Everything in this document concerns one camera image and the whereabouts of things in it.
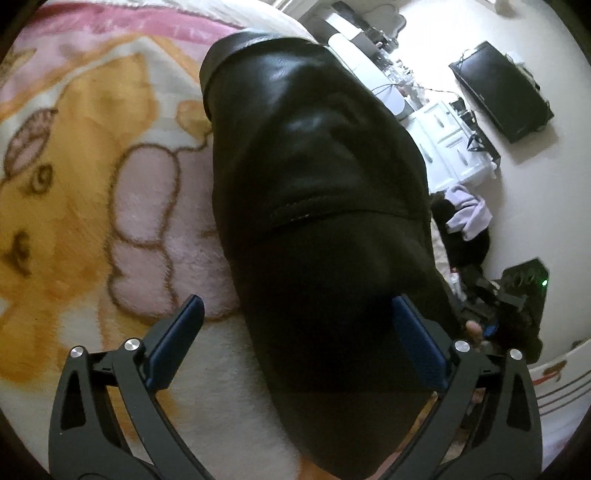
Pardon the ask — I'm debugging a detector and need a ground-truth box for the black leather jacket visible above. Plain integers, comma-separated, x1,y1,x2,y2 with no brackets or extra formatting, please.
200,31,462,479

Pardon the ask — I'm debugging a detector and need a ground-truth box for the right hand thumb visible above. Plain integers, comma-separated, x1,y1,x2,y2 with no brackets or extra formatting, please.
465,320,484,349

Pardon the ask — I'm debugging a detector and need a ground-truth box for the lilac garment on chair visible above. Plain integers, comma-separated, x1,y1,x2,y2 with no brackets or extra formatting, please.
444,184,493,242

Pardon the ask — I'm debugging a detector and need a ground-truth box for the white drawer cabinet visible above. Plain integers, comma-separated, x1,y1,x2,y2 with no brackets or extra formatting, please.
402,102,497,194

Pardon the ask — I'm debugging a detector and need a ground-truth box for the pink cartoon fleece blanket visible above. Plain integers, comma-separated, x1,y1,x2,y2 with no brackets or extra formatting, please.
1,1,301,479

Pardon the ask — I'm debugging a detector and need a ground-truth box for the white rounded bed footboard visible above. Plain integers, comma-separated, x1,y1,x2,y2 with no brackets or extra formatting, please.
328,33,413,120

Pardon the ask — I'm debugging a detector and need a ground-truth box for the beige bed sheet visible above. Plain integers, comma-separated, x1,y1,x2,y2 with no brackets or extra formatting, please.
165,0,315,42

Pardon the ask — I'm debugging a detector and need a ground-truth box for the black wall television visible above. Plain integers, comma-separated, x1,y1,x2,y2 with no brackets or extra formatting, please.
449,42,554,143

